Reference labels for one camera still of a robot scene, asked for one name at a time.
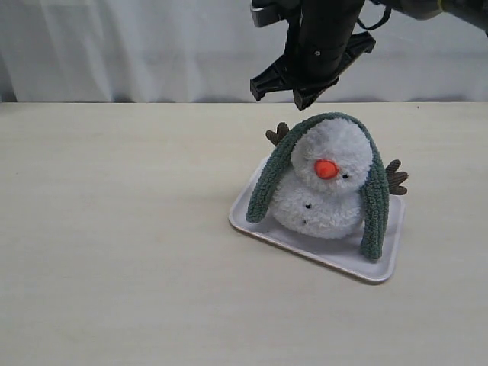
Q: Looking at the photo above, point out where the white plush snowman toy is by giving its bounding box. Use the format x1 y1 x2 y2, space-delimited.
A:
265 116 409 240

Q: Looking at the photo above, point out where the green fuzzy scarf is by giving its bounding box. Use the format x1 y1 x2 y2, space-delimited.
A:
246 111 390 264

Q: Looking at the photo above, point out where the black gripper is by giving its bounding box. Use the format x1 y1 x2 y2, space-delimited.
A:
250 0 376 111

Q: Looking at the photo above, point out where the black cable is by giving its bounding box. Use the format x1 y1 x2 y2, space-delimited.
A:
356 5 393 31

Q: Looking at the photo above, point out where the white plastic tray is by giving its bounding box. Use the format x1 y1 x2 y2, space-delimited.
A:
228 158 406 285

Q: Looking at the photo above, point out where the white backdrop curtain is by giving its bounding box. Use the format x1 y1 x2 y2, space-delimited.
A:
1 1 487 103

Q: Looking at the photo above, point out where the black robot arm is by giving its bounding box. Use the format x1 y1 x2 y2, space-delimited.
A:
250 0 487 111

